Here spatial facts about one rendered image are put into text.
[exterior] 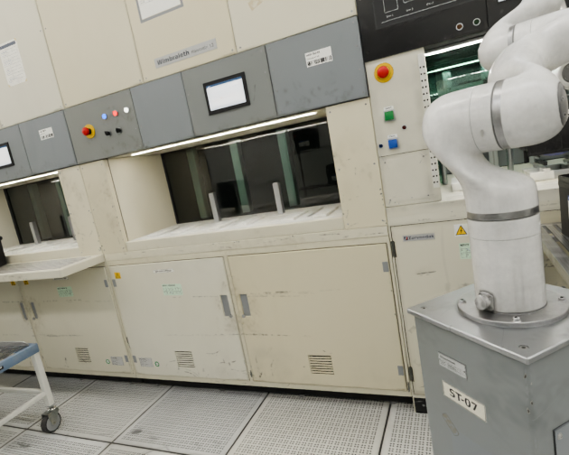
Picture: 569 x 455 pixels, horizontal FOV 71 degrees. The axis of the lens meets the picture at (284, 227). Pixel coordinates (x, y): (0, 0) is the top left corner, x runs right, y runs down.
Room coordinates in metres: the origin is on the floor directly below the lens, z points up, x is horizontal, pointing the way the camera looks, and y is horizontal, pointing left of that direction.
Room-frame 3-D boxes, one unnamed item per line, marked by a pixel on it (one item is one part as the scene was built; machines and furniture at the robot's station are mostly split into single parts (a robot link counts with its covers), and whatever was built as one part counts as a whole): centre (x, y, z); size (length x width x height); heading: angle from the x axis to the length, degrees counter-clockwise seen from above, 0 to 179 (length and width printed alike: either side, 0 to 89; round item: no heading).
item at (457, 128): (0.76, -0.38, 1.07); 0.19 x 0.12 x 0.24; 45
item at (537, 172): (1.52, -1.07, 0.89); 0.22 x 0.21 x 0.04; 156
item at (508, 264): (0.73, -0.41, 0.85); 0.19 x 0.19 x 0.18
